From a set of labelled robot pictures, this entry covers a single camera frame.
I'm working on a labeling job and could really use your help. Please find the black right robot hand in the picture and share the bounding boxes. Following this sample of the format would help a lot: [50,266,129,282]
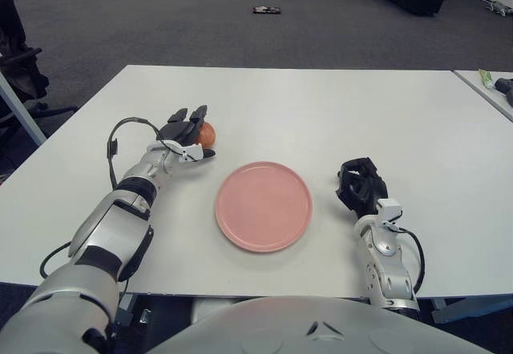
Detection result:
[335,156,389,215]

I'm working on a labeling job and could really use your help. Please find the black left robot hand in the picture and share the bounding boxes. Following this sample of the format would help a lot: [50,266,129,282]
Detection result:
[158,105,217,159]

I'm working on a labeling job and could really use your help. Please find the red yellow apple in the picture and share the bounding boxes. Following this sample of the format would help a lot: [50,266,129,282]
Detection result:
[195,123,217,149]

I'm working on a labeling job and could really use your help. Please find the pink round plate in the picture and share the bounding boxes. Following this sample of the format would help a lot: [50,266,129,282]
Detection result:
[215,161,314,254]

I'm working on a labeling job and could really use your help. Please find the grey blue desk leg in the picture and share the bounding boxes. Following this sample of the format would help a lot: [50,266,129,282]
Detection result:
[0,65,47,147]

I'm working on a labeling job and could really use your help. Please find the grey robot torso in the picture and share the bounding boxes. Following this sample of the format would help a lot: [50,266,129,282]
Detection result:
[147,296,476,354]

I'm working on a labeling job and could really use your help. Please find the green white tube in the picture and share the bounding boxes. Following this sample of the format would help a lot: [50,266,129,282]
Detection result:
[478,68,497,89]

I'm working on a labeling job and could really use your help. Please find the black handheld controller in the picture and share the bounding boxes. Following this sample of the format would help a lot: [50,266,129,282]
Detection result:
[495,76,513,107]

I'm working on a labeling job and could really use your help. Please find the black office chair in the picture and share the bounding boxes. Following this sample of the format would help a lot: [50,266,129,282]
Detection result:
[0,0,79,143]

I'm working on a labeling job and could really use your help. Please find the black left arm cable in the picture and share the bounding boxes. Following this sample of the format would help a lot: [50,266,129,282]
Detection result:
[106,117,181,189]

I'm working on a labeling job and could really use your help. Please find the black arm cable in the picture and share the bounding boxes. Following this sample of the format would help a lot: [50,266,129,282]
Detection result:
[106,117,181,189]
[394,225,426,295]

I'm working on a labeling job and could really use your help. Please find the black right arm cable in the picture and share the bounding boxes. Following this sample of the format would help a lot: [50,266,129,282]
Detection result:
[394,225,426,295]

